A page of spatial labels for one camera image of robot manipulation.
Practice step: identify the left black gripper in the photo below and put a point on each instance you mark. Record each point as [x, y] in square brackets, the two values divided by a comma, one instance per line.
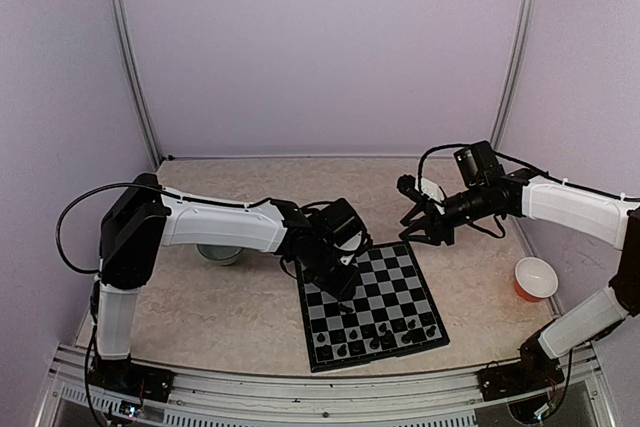
[339, 288]

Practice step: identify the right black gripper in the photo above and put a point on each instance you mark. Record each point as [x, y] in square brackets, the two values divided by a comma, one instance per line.
[434, 224]

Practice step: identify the black grey chess board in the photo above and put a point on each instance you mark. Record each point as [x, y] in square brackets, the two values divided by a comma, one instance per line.
[391, 286]

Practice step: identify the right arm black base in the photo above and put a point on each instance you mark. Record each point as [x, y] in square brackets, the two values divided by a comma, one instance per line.
[534, 370]

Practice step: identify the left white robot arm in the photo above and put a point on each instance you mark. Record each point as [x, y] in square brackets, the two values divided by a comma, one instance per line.
[149, 217]

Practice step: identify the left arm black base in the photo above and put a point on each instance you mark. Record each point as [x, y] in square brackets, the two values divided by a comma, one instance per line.
[132, 379]

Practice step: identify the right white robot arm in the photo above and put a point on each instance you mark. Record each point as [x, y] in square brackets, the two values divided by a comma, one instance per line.
[570, 222]

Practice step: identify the green glass bowl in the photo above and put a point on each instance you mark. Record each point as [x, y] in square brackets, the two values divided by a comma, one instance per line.
[220, 255]

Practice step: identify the orange white bowl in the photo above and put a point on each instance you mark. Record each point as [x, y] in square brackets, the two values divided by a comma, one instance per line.
[534, 279]

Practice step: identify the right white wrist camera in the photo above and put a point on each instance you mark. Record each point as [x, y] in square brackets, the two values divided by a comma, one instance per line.
[422, 191]

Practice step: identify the front aluminium rail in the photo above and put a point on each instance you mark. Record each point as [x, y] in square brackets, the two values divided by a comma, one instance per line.
[200, 397]

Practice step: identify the right aluminium frame post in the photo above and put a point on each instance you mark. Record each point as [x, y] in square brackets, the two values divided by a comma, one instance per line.
[516, 59]

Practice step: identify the aluminium frame post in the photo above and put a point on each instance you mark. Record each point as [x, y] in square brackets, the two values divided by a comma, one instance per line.
[142, 112]
[516, 59]

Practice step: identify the left aluminium frame post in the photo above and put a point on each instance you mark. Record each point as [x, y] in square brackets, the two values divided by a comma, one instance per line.
[142, 112]

